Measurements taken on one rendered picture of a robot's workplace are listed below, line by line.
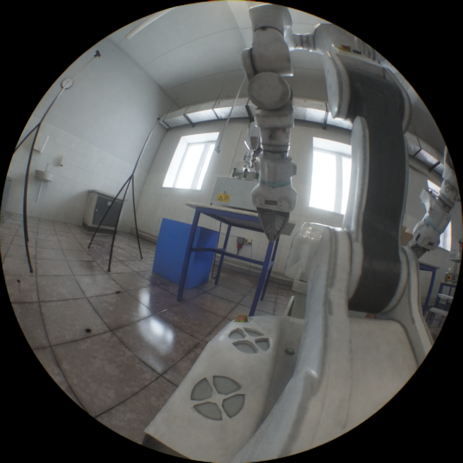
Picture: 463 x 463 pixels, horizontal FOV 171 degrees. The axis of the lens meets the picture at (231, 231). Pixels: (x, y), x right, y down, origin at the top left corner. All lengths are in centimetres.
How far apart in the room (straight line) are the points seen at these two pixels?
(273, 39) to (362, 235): 37
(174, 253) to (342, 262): 143
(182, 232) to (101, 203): 235
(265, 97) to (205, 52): 429
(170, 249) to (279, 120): 147
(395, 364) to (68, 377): 78
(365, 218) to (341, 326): 19
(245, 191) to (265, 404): 115
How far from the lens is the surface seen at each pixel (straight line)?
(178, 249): 151
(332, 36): 75
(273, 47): 31
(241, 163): 160
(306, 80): 447
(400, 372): 26
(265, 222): 42
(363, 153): 33
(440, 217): 49
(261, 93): 27
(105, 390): 66
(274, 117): 28
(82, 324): 90
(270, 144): 29
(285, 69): 30
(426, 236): 49
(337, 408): 17
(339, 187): 359
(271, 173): 29
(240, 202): 115
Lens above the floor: 57
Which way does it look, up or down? 2 degrees up
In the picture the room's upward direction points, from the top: 13 degrees clockwise
